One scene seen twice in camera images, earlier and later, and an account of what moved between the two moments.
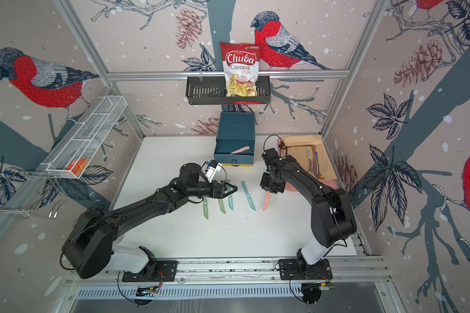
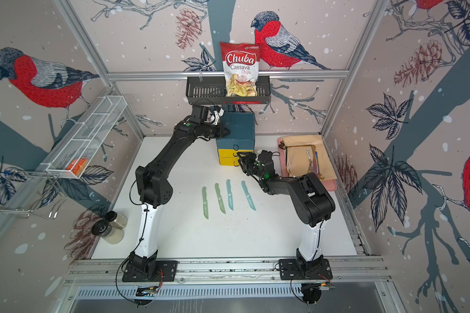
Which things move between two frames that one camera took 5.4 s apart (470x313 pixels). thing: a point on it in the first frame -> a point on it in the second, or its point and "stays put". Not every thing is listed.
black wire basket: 213,91 stays put
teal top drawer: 224,147 stays put
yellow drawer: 234,164 -> 231,154
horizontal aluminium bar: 219,74 stays put
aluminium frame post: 86,42 stays put
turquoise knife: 249,199 stays put
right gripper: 279,188 -> 246,161
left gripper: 220,193 -> 220,132
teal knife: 230,201 stays put
